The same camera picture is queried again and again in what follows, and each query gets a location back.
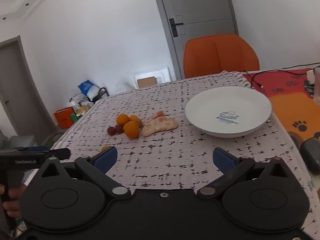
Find large orange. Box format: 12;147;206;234
116;114;130;126
123;121;140;139

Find white black patterned tablecloth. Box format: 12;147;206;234
51;70;316;233

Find black device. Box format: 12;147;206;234
299;137;320;173

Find white charger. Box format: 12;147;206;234
306;70;317;84

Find black door handle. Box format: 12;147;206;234
169;18;184;38

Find grey door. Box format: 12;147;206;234
150;0;239;80

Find large peeled pomelo segment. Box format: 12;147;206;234
142;117;179;137

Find brown cardboard sheet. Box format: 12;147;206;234
137;77;157;88

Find brown door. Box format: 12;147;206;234
0;36;57;137

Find black cable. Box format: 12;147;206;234
243;64;320;89

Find orange box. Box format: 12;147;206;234
54;107;76;129

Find blue white plastic bag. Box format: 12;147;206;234
78;80;100;99

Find white plate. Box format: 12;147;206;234
184;86;272;138

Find person's left hand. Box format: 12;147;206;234
0;183;27;218

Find red orange printed mat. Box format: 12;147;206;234
244;67;320;143

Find orange chair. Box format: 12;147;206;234
182;34;260;79

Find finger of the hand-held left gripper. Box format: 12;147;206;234
39;148;71;160
15;146;50;153

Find small pinkish pomelo segment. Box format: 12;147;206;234
143;111;165;124

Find yellow bananas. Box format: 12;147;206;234
77;105;90;117

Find black wire rack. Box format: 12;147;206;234
72;87;109;106

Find white foam packaging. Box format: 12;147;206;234
133;67;172;89

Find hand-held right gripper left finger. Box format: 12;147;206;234
37;146;132;197

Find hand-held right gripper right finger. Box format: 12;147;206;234
196;147;292;197

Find clear plastic bag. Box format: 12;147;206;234
117;80;135;95

